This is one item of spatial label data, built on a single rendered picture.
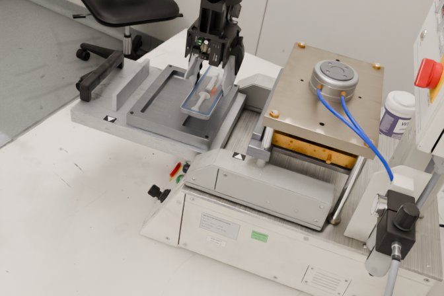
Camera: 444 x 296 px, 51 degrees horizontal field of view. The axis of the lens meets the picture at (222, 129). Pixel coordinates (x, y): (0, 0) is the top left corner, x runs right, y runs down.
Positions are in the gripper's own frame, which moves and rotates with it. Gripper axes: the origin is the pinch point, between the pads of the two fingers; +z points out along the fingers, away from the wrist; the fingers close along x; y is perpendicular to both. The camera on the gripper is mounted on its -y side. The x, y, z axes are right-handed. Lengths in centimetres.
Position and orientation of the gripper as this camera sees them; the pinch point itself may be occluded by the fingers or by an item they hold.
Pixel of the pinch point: (211, 84)
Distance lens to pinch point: 89.3
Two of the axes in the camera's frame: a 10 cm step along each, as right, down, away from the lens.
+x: 9.4, 3.0, -1.5
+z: -1.4, 7.6, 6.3
